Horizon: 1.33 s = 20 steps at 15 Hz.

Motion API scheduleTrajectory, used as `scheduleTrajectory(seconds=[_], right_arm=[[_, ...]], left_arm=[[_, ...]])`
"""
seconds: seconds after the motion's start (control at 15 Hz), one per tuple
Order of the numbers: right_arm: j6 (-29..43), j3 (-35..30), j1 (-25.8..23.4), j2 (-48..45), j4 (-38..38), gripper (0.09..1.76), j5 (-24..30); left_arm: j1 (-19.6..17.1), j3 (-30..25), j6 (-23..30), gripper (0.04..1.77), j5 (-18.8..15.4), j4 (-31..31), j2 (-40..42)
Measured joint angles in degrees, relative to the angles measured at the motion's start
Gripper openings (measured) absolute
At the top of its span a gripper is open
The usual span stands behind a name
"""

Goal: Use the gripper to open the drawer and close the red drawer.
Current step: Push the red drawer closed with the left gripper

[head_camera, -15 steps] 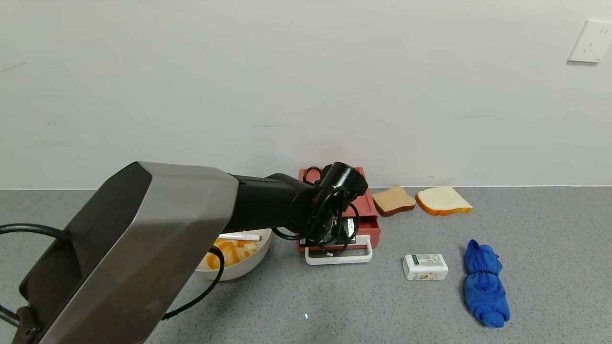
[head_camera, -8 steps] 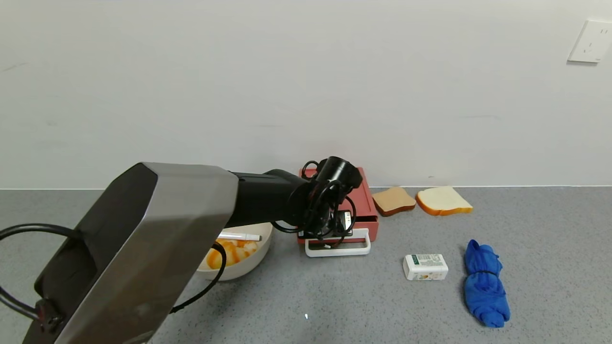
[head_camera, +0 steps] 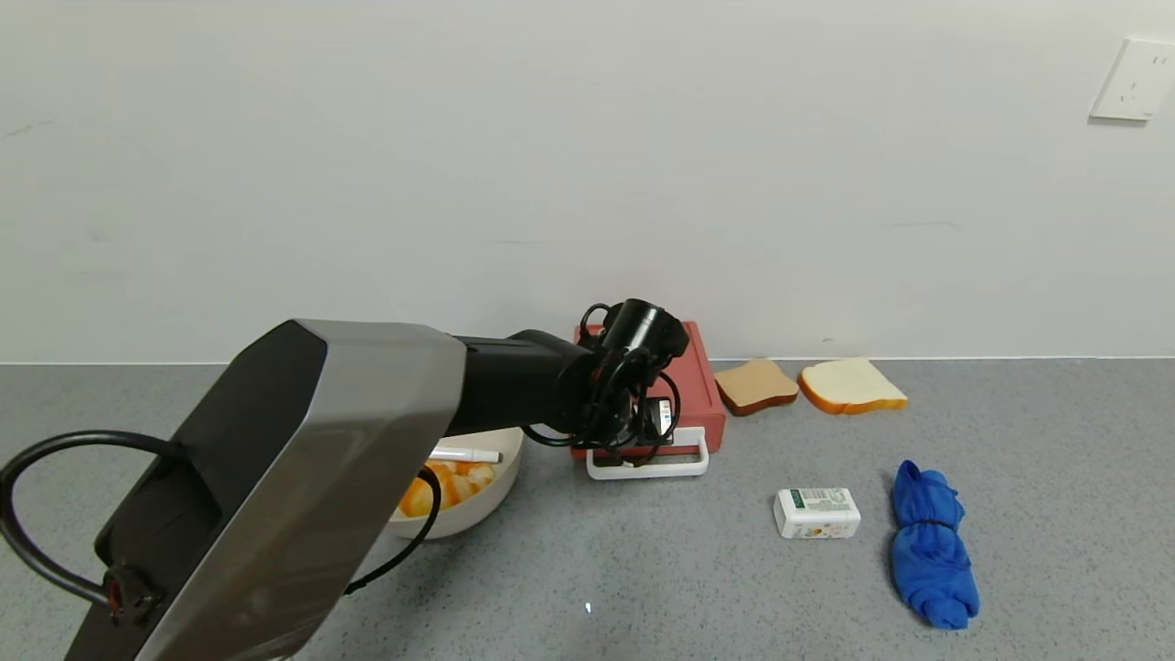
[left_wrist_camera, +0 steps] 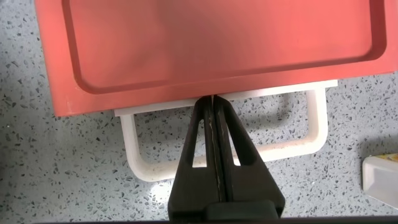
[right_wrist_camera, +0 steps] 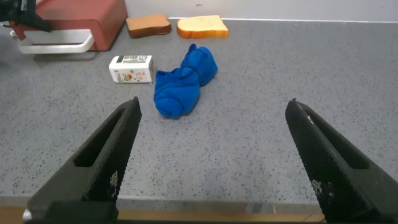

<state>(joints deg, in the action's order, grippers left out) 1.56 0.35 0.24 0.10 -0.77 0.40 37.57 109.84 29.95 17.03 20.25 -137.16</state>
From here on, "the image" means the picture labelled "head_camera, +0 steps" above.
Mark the blue bundled cloth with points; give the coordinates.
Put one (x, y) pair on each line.
(932, 560)

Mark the white wall socket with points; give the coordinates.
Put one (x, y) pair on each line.
(1136, 78)

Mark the beige round bowl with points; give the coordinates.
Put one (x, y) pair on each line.
(486, 500)

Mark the small white printed carton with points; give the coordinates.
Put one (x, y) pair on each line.
(817, 514)

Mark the left robot arm silver black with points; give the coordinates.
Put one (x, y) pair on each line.
(349, 431)

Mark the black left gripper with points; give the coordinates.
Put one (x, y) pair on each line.
(658, 420)

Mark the white bread slice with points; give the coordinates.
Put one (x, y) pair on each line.
(849, 384)

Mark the white marker pen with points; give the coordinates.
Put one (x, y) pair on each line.
(468, 454)

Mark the red drawer cabinet housing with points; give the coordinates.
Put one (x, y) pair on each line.
(699, 372)

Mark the brown toast slice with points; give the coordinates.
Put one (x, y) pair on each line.
(755, 386)

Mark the orange peeled fruit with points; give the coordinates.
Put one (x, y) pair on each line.
(450, 487)

